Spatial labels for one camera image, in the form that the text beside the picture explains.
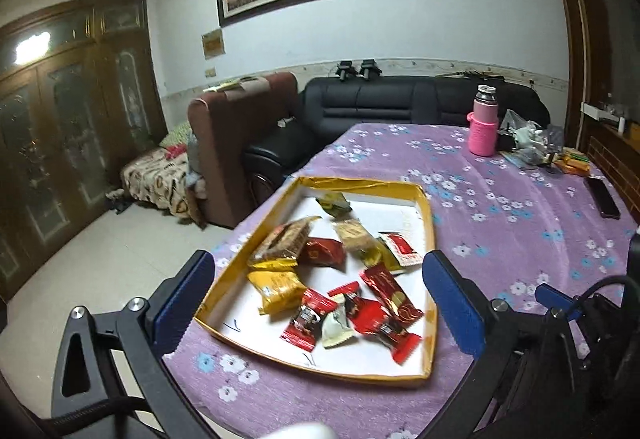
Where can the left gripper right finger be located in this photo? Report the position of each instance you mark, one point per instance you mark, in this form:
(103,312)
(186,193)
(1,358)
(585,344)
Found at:
(505,393)

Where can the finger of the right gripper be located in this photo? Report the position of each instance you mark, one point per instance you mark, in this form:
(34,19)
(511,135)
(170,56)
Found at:
(553,299)

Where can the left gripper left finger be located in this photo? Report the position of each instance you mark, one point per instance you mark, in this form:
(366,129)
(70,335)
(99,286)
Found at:
(110,380)

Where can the long red gold snack bar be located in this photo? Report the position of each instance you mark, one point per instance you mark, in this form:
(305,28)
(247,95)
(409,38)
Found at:
(381,282)

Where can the red white snack packet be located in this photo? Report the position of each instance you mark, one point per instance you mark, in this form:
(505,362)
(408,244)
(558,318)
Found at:
(401,248)

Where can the green yellow snack packet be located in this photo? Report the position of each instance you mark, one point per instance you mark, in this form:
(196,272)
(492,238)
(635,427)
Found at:
(379,254)

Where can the yellow cheese cracker packet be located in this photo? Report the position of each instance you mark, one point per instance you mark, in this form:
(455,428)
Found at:
(280,290)

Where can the beige cracker packet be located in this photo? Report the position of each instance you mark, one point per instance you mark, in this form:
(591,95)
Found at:
(355,238)

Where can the red black candy packet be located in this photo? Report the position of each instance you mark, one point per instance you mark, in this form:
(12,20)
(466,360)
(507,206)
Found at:
(304,329)

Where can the yellow brown biscuit packet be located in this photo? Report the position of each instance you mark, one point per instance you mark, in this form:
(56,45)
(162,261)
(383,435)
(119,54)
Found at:
(280,250)

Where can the dark red snack packet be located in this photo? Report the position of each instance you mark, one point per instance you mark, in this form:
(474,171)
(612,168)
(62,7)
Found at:
(322,252)

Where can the small green yellow packet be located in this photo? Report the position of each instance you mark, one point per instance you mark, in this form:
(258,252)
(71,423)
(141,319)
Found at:
(334,204)

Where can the purple floral tablecloth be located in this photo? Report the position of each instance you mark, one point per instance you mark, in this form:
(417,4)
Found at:
(505,229)

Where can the black phone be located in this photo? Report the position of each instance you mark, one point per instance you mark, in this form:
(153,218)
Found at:
(602,199)

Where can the orange snack boxes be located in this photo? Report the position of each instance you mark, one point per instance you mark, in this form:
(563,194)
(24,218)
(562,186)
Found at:
(572,165)

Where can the patterned blanket bed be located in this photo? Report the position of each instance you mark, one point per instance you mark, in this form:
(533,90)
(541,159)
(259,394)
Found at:
(169,176)

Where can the clear bag of items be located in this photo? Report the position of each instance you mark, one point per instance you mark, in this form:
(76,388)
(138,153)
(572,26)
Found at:
(522,142)

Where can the small phone stand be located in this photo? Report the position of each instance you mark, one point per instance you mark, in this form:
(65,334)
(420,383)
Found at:
(554,146)

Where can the pink knitted thermos bottle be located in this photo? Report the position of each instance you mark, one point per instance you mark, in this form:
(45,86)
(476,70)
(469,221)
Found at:
(484,122)

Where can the brown leather armchair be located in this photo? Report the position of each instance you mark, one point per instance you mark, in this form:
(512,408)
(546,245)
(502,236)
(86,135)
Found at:
(225,120)

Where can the dark wooden cabinet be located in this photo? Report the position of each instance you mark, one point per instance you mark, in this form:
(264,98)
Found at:
(78,102)

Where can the black leather sofa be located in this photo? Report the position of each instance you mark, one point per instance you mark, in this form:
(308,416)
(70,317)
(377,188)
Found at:
(328,107)

